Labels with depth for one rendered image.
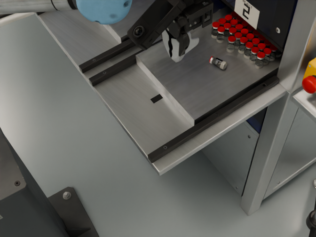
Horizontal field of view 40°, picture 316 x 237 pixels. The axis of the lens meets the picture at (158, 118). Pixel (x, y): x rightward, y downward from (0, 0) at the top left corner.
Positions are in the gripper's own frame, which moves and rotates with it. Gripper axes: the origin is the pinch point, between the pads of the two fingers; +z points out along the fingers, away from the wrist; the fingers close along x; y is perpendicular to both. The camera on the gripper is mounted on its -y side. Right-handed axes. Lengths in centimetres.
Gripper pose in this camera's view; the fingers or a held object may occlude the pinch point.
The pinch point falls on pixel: (172, 58)
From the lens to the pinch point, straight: 91.9
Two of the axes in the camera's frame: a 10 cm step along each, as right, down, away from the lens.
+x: -5.7, -6.7, 4.8
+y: 8.2, -5.0, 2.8
